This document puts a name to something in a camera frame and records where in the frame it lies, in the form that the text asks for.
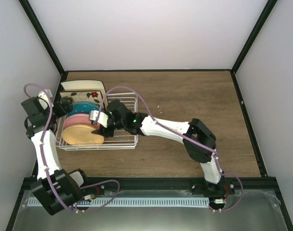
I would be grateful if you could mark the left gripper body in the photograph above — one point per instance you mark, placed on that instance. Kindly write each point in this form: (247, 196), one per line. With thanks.
(62, 111)

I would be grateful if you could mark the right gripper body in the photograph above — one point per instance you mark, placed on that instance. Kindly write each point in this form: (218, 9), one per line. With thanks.
(110, 134)

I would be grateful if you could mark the teal dotted plate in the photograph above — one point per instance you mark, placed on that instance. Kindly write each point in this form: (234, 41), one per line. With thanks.
(83, 108)

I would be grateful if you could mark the pink round plate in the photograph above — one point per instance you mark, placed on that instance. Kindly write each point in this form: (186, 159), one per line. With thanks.
(77, 119)

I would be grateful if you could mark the orange round plate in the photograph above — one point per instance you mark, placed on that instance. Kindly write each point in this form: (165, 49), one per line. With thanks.
(81, 135)

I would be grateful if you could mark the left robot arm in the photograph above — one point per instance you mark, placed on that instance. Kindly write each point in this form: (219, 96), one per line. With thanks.
(55, 188)

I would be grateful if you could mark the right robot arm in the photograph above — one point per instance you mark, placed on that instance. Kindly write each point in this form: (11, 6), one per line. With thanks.
(198, 140)

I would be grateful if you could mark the cream square plate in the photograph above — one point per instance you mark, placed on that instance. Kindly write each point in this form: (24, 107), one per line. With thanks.
(80, 85)

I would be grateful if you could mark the square floral plate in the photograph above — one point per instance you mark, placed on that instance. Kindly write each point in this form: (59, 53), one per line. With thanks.
(83, 96)

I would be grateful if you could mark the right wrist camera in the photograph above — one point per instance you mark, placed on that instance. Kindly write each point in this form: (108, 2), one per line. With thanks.
(97, 117)

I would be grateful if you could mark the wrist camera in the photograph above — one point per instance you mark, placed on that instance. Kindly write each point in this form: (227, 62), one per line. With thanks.
(44, 98)
(97, 117)

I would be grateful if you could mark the white wire dish rack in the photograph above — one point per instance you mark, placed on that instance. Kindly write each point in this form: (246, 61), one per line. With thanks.
(121, 138)

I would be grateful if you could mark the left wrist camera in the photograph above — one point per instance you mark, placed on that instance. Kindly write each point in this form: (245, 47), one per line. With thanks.
(44, 98)

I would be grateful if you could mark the slotted cable duct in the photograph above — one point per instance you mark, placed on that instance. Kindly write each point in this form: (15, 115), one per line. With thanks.
(138, 202)

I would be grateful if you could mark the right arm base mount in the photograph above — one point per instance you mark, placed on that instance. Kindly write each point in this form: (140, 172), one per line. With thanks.
(202, 187)

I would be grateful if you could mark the black front frame rail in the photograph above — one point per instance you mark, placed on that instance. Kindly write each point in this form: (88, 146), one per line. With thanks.
(136, 183)

